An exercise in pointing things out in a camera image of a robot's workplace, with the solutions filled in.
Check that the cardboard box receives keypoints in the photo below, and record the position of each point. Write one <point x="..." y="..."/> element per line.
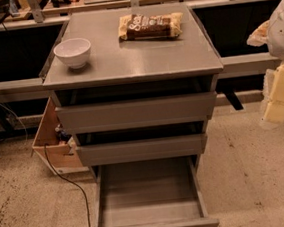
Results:
<point x="54" y="152"/>

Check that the white bowl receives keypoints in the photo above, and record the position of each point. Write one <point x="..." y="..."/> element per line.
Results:
<point x="73" y="52"/>

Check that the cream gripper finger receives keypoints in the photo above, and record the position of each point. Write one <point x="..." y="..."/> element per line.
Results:
<point x="274" y="112"/>
<point x="259" y="36"/>

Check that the grey metal rail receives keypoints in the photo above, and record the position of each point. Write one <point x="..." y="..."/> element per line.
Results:
<point x="236" y="66"/>

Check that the grey drawer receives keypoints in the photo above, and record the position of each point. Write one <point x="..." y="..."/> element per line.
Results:
<point x="139" y="144"/>
<point x="136" y="113"/>
<point x="155" y="193"/>

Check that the grey bottom drawer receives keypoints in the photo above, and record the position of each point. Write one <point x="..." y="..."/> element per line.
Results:
<point x="155" y="193"/>

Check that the grey drawer cabinet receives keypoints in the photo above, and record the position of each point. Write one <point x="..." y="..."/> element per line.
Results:
<point x="124" y="70"/>

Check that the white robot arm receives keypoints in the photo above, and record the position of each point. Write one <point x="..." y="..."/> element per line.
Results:
<point x="271" y="32"/>

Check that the grey middle drawer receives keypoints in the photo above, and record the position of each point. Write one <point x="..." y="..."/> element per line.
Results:
<point x="139" y="144"/>

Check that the grey top drawer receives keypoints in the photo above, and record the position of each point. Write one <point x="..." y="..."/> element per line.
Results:
<point x="136" y="113"/>

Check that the brown chip bag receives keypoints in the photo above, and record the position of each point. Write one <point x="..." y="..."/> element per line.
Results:
<point x="135" y="27"/>

